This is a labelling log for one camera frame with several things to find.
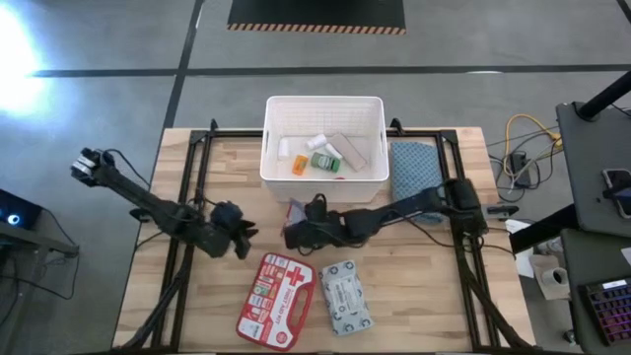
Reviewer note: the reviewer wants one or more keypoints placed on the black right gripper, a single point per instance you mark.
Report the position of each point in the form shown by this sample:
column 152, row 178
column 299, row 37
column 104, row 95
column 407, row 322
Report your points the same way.
column 323, row 224

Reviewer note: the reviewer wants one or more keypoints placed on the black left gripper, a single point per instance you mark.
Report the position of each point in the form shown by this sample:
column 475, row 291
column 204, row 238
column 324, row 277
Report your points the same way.
column 228, row 217

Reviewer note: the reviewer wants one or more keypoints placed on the small pink grey packet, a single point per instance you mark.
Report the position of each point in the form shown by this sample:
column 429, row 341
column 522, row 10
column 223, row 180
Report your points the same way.
column 296, row 213

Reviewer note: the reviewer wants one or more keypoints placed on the red first aid kit case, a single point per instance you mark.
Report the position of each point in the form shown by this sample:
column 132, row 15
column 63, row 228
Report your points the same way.
column 276, row 302

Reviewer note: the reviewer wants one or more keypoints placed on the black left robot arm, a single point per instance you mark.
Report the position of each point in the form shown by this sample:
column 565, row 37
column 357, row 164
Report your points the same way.
column 148, row 202

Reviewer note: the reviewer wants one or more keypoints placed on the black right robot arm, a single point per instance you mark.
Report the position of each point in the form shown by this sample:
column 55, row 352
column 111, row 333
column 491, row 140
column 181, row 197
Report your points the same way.
column 394, row 212

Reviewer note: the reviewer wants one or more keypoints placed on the orange pill bottle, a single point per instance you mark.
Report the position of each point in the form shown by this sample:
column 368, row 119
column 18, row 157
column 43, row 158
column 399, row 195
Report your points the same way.
column 299, row 164

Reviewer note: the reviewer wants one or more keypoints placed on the green medicine bottle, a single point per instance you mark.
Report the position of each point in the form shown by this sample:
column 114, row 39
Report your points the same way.
column 325, row 162

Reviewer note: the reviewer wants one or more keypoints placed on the small white tube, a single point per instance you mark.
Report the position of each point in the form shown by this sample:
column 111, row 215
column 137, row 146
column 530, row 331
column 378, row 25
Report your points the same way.
column 333, row 151

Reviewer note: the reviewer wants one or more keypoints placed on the white pill bottle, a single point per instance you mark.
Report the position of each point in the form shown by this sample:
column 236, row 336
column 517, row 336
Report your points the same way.
column 315, row 142

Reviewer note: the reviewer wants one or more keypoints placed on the grey flat box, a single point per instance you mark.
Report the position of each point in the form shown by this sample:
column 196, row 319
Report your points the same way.
column 348, row 152

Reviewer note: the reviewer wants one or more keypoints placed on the white blue wipes pack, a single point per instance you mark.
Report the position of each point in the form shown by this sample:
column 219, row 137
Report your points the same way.
column 345, row 298

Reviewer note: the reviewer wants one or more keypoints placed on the blue patterned cloth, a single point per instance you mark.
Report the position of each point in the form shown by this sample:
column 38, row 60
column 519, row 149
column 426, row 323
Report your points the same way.
column 415, row 167

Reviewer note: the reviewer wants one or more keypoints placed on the black mat with hazard stripe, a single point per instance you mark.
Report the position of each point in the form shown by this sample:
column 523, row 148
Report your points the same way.
column 315, row 15

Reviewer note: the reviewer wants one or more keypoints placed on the white paper sheet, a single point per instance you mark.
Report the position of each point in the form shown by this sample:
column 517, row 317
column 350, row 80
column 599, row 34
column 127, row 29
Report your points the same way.
column 522, row 251

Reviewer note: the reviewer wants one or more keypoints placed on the black power adapter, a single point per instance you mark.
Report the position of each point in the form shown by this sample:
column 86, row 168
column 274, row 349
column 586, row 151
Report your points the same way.
column 521, row 167

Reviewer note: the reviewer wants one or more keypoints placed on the black device with blue light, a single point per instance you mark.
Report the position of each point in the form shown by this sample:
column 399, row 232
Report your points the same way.
column 17, row 209

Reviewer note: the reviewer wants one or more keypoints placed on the tape roll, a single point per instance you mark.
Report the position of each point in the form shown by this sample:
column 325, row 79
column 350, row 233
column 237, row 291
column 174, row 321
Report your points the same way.
column 557, row 276

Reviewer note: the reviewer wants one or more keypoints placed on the grey side desk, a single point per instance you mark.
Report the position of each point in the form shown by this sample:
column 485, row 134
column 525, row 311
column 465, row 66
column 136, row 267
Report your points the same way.
column 586, row 163

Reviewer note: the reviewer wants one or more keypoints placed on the black smartphone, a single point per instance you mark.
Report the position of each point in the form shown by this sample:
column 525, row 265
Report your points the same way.
column 618, row 190

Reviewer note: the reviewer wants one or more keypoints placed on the backlit rainbow keyboard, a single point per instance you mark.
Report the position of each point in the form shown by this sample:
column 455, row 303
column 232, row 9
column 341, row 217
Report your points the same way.
column 609, row 310

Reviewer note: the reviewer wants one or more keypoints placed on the black slanted pole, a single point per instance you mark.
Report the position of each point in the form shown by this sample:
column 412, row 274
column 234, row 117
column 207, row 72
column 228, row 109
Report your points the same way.
column 606, row 96

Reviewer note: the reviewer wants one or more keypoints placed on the black metal table frame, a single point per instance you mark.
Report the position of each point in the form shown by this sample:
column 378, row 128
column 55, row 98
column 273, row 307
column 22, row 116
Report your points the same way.
column 202, row 163

